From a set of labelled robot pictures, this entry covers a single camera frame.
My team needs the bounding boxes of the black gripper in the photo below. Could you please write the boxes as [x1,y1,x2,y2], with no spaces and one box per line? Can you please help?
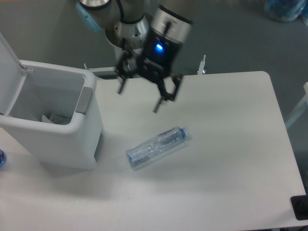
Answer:
[115,30,183,113]

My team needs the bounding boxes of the crushed clear plastic bottle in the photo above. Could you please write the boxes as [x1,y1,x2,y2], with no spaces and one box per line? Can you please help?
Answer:
[126,126,192,169]

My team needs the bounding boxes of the white plastic wrapper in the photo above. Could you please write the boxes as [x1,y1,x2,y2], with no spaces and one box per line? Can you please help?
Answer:
[41,115,53,124]

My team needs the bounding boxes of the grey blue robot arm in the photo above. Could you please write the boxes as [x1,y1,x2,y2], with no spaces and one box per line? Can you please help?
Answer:
[76,0,197,112]

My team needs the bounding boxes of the white trash can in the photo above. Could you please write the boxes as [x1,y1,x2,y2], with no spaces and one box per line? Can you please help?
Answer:
[0,60,103,169]

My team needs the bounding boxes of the white trash can lid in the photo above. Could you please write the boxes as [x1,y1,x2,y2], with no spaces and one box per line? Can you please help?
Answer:
[0,35,33,116]

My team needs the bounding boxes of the blue plastic bag on floor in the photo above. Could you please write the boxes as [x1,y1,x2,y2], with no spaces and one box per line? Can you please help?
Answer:
[264,0,308,23]

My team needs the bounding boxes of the blue bottle at left edge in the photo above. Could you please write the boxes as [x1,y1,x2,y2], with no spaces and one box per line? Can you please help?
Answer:
[0,149,7,168]

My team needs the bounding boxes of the black device at table corner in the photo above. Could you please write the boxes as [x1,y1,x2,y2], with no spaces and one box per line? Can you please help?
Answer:
[291,195,308,220]

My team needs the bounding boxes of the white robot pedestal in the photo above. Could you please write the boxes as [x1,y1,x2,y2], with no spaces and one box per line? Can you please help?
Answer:
[105,15,149,61]

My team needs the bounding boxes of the white frame at right edge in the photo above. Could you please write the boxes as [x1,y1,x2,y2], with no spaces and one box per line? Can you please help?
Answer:
[285,82,308,129]

